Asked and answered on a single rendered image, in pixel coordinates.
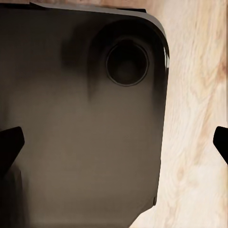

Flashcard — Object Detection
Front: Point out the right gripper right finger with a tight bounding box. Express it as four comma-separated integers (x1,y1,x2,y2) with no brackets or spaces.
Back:
213,126,228,164

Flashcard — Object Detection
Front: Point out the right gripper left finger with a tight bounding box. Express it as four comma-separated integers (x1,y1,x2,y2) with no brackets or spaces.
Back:
0,126,25,183

